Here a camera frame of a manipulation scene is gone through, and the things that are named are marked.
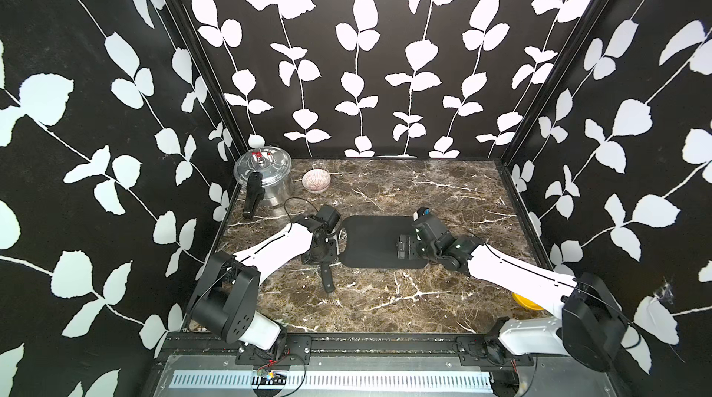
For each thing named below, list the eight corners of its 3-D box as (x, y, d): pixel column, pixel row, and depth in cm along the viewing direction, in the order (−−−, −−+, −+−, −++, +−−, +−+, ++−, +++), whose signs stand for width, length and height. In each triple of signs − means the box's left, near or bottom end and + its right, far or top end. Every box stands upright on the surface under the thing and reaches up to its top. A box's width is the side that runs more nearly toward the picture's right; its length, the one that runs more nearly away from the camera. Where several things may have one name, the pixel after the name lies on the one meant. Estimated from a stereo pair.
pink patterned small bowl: (302, 193, 110) (300, 187, 107) (305, 176, 116) (304, 169, 113) (329, 194, 110) (328, 187, 107) (331, 176, 116) (330, 169, 113)
